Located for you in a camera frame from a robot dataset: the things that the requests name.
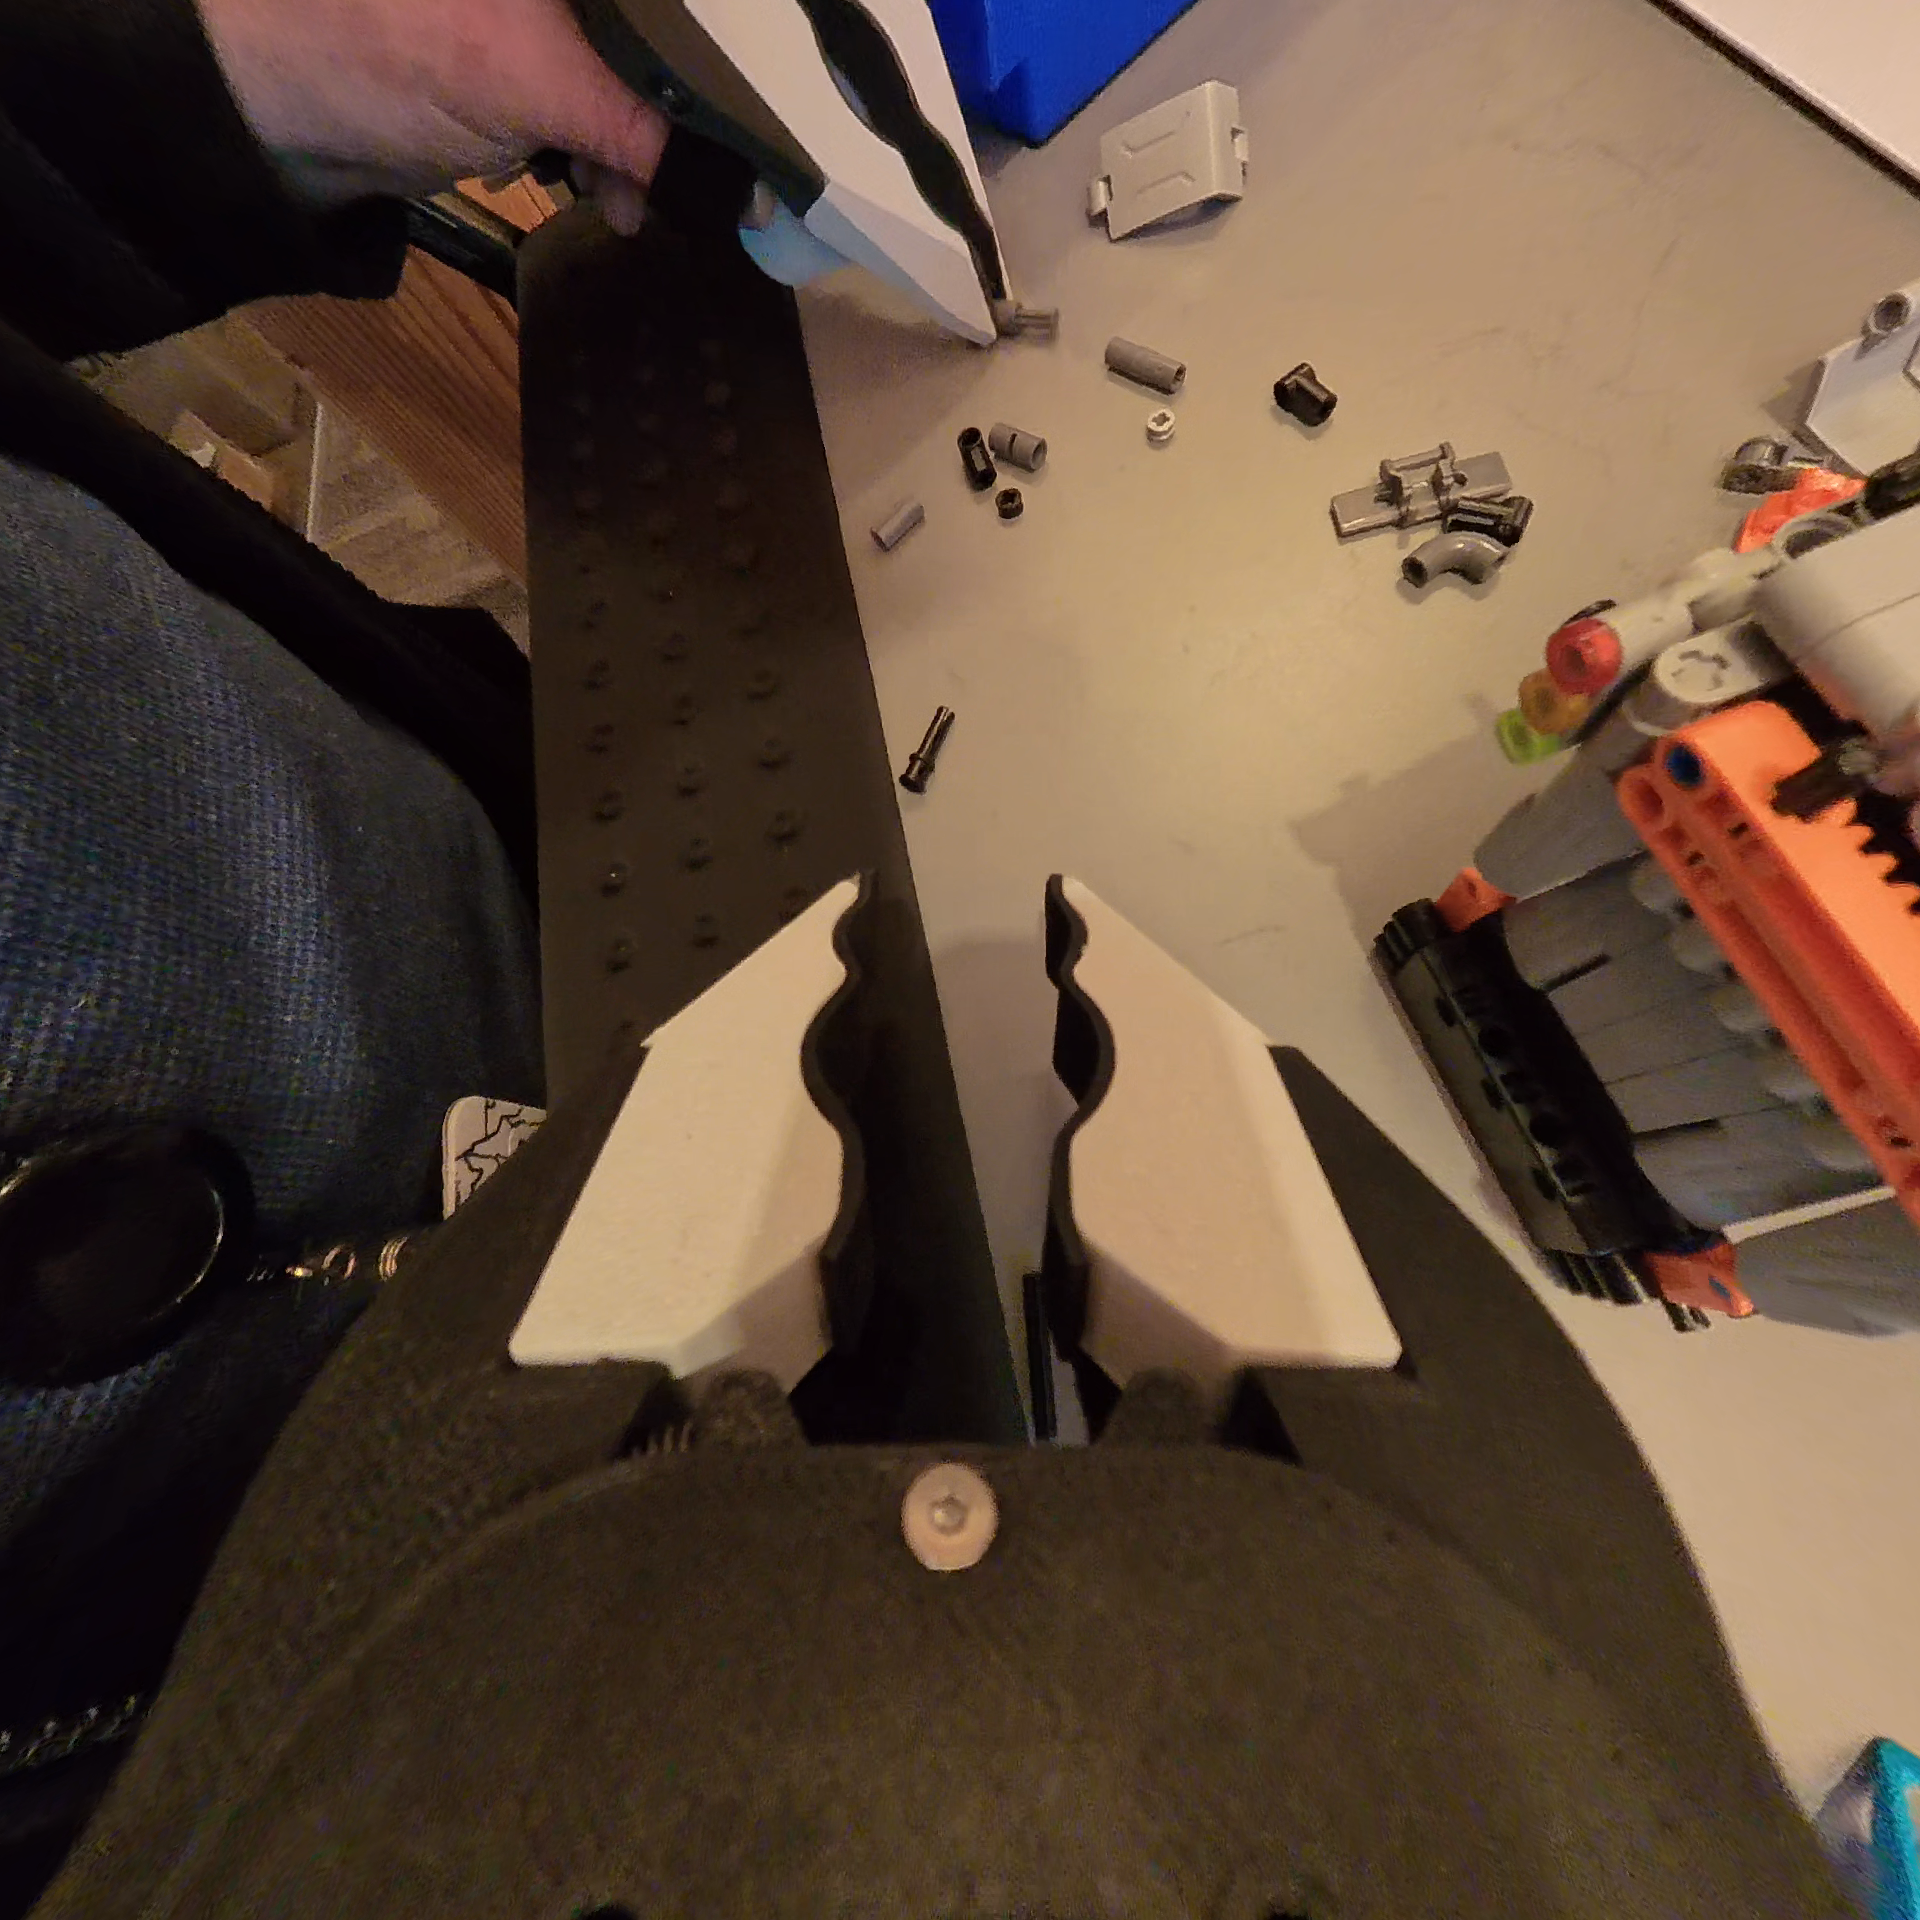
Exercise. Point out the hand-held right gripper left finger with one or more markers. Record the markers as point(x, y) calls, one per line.
point(690, 1201)

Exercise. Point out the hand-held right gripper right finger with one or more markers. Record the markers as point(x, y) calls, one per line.
point(1230, 1201)

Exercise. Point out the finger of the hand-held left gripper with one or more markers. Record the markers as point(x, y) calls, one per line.
point(750, 61)
point(937, 105)

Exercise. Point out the blue labelled bin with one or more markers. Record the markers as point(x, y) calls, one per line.
point(1050, 61)

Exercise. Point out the small grey toy pin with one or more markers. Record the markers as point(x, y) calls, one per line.
point(1030, 317)

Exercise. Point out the grey orange toy block model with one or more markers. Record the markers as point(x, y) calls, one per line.
point(1650, 960)

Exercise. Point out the blue plastic toy wrench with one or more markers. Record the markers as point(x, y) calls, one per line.
point(1882, 1829)

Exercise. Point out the person's left forearm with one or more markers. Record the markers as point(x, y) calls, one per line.
point(118, 149)

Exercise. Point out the person's left hand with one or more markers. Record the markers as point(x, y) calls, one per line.
point(420, 90)

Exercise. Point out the printed white red card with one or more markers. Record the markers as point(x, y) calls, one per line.
point(481, 1154)

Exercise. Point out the grey flat toy cover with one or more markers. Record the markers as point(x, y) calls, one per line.
point(1171, 158)

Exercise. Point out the grey toy sleeve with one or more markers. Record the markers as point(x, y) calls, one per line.
point(1144, 364)
point(1020, 447)
point(896, 524)

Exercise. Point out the black toy connector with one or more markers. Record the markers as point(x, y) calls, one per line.
point(1301, 394)

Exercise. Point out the long black toy pin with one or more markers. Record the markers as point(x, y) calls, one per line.
point(925, 750)

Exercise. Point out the dark perforated pad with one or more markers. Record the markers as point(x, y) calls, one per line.
point(675, 600)

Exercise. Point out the white stand with flat base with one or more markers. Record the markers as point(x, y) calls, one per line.
point(1829, 45)

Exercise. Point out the dark grey holed toy beam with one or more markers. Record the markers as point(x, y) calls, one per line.
point(1757, 465)

